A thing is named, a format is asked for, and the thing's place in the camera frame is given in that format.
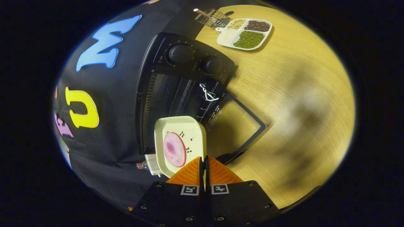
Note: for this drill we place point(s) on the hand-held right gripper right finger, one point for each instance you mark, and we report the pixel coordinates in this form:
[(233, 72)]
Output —
[(240, 201)]

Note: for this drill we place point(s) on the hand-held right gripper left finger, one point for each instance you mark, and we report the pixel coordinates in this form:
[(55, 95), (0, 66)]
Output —
[(170, 201)]

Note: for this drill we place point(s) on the pink ham slice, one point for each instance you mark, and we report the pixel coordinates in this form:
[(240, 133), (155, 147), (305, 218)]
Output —
[(174, 149)]

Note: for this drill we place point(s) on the cream square plate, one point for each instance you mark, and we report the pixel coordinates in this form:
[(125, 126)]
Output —
[(189, 129)]

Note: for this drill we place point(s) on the black electric oven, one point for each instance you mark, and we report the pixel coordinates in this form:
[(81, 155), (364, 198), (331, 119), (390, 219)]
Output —
[(189, 63)]

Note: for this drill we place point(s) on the white toaster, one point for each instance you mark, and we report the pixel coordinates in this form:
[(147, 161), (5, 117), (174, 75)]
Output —
[(153, 165)]

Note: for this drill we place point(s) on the clear plastic bottle red label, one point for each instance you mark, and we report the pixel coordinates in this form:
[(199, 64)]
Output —
[(142, 166)]

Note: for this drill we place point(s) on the black backdrop cloth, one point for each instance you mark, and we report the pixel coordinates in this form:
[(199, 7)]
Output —
[(120, 94)]

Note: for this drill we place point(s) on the white divided plate with beans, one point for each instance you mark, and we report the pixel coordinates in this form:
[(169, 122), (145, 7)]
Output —
[(249, 39)]

